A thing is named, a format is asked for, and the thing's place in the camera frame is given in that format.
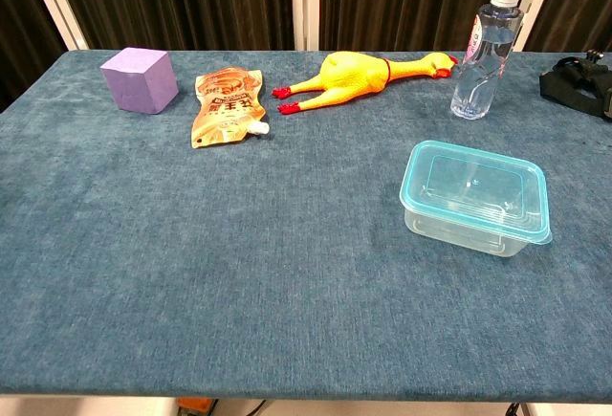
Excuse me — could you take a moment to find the black head strap mount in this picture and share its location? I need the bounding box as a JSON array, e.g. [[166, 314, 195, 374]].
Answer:
[[538, 48, 612, 122]]

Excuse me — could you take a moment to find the yellow rubber chicken toy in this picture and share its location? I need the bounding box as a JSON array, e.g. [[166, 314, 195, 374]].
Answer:
[[271, 51, 460, 116]]

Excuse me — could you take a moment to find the orange plastic bin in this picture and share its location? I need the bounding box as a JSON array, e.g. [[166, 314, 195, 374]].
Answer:
[[175, 397, 214, 416]]

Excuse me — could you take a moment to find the clear blue plastic container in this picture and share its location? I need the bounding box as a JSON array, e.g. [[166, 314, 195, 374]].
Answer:
[[404, 203, 533, 259]]

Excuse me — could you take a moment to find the orange spouted drink pouch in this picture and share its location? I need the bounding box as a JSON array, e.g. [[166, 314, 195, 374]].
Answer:
[[190, 66, 273, 150]]

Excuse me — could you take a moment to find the purple cube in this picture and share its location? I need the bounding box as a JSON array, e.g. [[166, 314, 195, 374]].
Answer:
[[99, 47, 181, 115]]

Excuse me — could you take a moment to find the clear blue plastic container lid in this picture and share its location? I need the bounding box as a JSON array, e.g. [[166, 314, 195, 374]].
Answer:
[[399, 140, 555, 248]]

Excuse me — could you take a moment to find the clear water bottle white cap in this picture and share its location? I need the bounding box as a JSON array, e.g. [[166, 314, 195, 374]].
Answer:
[[448, 0, 526, 121]]

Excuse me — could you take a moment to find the blue tablecloth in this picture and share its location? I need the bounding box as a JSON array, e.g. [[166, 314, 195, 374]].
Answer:
[[0, 49, 612, 401]]

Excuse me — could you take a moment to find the white frame post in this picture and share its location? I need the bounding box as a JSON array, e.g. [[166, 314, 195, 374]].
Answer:
[[21, 0, 90, 52], [512, 0, 566, 53], [290, 0, 321, 53]]

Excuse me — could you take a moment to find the dark pleated curtain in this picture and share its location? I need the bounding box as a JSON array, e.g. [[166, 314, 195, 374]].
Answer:
[[523, 0, 612, 54], [47, 0, 295, 52], [317, 0, 541, 53], [0, 0, 66, 114]]

